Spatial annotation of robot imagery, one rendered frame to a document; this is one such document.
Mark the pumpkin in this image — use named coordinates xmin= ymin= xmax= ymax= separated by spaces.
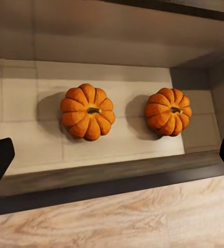
xmin=60 ymin=84 xmax=115 ymax=142
xmin=144 ymin=88 xmax=192 ymax=137

